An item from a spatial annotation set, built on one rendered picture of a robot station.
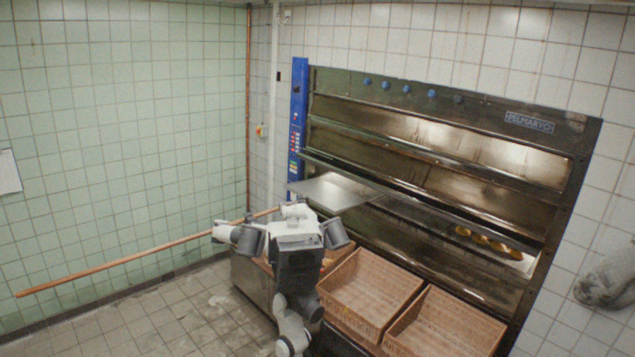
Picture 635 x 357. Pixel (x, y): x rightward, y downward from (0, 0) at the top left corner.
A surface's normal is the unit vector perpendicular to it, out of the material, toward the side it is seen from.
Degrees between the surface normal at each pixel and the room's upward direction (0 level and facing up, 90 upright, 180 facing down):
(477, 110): 90
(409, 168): 70
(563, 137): 90
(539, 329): 90
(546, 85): 90
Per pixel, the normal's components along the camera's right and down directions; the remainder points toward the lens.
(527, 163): -0.65, -0.11
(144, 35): 0.70, 0.31
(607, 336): -0.72, 0.22
